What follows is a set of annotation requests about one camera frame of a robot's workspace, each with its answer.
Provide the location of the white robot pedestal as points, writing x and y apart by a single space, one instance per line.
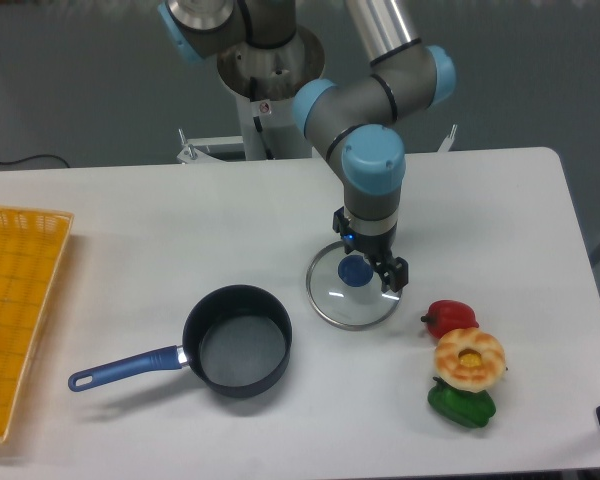
264 83

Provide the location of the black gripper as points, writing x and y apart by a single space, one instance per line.
373 238

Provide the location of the left white table bracket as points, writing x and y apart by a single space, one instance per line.
188 154

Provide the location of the glass lid blue knob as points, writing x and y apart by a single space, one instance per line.
344 290

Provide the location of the yellow plastic basket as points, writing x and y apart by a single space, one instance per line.
32 244

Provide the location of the right white table bracket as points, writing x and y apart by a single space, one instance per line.
449 140

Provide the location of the dark blue saucepan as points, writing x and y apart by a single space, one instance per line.
236 339

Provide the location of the white table bracket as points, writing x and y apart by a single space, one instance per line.
188 154
449 140

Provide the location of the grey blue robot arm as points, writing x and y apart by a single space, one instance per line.
350 127

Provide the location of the red toy bell pepper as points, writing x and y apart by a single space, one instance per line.
446 315

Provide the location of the green toy bell pepper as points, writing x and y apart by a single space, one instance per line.
468 409

